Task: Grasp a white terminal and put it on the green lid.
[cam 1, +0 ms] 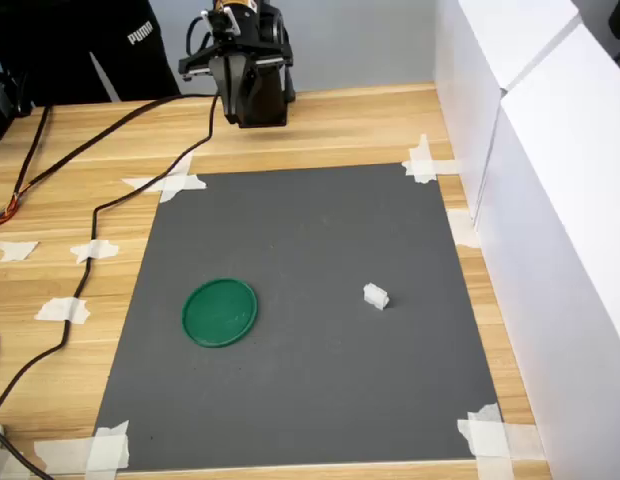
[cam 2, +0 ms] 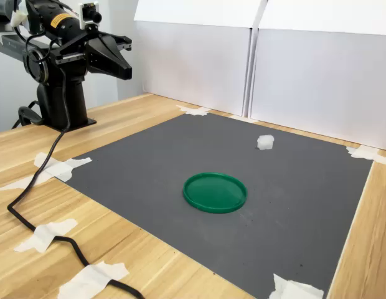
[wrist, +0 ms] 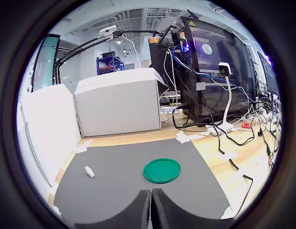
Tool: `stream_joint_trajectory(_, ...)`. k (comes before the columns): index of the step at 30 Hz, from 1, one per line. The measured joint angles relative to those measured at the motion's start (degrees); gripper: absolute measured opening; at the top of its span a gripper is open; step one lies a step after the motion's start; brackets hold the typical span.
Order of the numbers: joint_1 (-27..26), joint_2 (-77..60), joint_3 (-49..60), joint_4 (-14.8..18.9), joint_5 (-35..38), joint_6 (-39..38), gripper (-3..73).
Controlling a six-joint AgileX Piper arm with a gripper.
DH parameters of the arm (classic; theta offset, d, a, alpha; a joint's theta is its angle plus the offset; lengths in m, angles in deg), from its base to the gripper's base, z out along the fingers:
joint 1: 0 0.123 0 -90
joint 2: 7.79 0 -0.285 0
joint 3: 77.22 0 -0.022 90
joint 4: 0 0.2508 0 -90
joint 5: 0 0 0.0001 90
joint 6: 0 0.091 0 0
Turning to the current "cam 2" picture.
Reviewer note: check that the round green lid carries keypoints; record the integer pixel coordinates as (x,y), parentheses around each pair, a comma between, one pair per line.
(211,193)

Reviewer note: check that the white tape wad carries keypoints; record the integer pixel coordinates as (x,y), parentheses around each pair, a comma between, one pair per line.
(18,18)

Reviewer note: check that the white partition board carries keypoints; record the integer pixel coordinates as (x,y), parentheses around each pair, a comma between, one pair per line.
(193,62)
(320,87)

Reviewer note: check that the white tape patch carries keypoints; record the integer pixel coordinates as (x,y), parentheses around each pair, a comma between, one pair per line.
(90,278)
(46,235)
(242,118)
(60,169)
(193,110)
(289,289)
(364,153)

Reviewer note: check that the dark grey mat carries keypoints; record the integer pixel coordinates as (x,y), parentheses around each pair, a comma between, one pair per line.
(149,174)

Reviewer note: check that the small white camera box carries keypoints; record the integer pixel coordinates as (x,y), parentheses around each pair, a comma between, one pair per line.
(87,17)

